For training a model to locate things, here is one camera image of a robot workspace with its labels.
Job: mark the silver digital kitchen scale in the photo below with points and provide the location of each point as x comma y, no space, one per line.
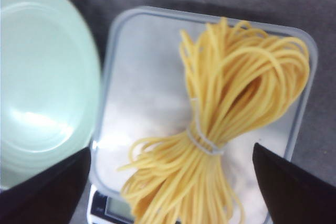
144,95

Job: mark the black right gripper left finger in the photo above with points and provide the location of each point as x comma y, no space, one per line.
51,196

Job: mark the yellow vermicelli noodle bundle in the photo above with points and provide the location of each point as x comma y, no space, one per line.
239,78

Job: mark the light green plate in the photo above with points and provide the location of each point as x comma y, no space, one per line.
50,85

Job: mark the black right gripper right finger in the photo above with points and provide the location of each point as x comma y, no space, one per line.
291,194

